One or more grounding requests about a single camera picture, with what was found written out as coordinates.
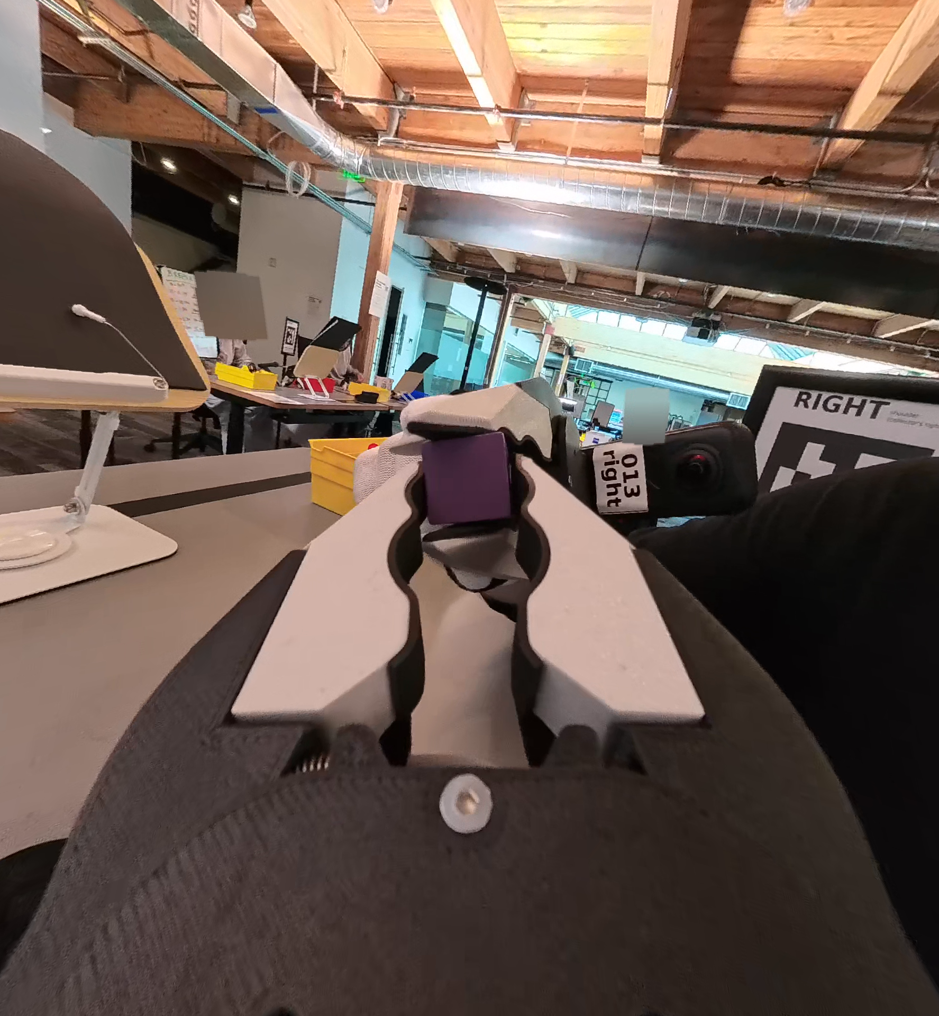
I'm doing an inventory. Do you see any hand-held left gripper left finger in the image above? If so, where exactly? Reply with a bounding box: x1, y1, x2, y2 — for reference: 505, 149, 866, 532
230, 464, 428, 767

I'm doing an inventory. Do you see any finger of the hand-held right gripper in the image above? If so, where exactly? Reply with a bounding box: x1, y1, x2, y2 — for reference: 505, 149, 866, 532
406, 378, 572, 465
420, 530, 535, 594

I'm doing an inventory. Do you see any yellow plastic bin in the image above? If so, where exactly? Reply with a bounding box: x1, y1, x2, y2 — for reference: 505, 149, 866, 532
308, 437, 393, 517
214, 362, 280, 392

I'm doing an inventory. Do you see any black office chair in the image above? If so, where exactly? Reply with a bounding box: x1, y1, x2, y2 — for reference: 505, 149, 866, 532
142, 403, 226, 459

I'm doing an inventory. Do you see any whiteboard with writing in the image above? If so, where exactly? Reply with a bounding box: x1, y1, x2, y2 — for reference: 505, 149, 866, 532
158, 266, 220, 360

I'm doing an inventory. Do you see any rectangular metal air duct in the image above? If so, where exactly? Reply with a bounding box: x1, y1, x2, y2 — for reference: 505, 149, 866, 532
116, 0, 335, 152

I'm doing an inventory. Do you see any large dark grey duct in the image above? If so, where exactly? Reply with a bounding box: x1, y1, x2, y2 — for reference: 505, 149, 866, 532
404, 186, 939, 322

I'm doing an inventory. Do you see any dark board on white stand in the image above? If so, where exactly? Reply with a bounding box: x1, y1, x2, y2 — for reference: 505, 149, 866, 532
0, 111, 213, 618

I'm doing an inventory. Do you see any small tilted board stand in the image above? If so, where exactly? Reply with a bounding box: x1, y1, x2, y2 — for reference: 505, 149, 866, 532
392, 351, 440, 400
293, 316, 364, 395

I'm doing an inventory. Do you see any purple cube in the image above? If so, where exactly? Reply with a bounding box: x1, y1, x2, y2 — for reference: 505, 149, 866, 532
421, 432, 516, 527

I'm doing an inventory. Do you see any person's right hand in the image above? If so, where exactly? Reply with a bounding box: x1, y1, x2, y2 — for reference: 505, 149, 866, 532
352, 386, 512, 513

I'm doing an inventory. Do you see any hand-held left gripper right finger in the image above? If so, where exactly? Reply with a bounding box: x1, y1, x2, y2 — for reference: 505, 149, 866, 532
510, 459, 710, 768

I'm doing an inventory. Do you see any black cushion pad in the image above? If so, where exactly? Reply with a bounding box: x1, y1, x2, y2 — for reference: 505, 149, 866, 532
0, 840, 67, 1016

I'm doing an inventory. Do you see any ribbed silver air duct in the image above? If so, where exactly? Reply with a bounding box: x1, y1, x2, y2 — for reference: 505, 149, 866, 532
295, 131, 939, 243

